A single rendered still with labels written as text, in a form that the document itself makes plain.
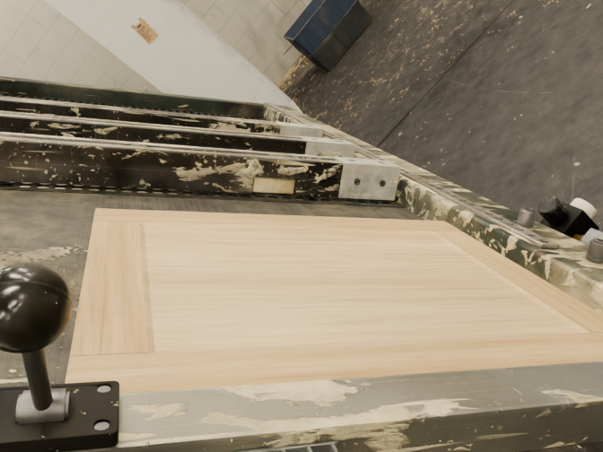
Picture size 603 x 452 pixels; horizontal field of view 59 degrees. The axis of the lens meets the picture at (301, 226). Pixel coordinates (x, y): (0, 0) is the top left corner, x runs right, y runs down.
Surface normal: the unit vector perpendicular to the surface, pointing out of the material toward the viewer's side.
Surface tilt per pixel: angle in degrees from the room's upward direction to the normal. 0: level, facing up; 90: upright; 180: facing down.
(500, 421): 90
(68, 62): 90
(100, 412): 57
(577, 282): 33
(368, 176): 90
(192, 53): 90
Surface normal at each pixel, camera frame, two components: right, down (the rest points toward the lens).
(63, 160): 0.29, 0.33
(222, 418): 0.13, -0.94
